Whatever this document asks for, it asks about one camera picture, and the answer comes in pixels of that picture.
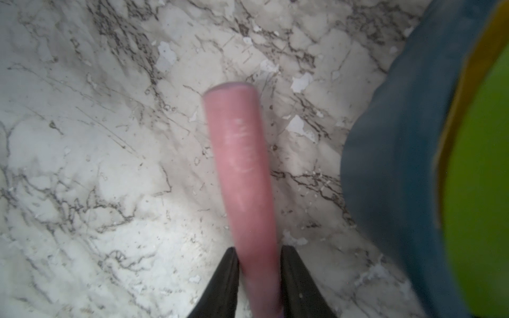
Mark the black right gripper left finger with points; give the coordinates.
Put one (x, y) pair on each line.
(219, 299)

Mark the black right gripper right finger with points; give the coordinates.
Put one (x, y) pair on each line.
(300, 295)

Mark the purple shovel pink handle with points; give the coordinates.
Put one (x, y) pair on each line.
(233, 113)

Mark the green trowel yellow handle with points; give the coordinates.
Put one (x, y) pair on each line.
(476, 198)

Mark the yellow plastic scoop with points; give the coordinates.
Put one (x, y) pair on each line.
(475, 68)

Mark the teal plastic storage box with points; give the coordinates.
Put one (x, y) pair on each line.
(387, 172)

